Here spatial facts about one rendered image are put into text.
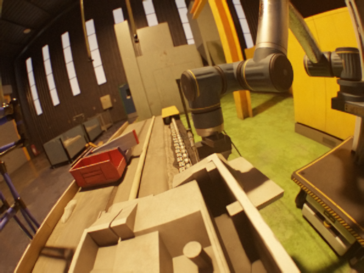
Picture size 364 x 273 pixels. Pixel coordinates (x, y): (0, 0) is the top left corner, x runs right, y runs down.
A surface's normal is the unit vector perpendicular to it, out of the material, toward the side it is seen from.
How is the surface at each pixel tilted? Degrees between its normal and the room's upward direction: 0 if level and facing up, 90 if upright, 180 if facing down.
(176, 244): 57
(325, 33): 90
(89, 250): 80
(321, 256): 0
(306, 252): 0
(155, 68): 90
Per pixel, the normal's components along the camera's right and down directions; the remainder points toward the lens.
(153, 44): 0.12, 0.30
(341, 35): -0.96, 0.27
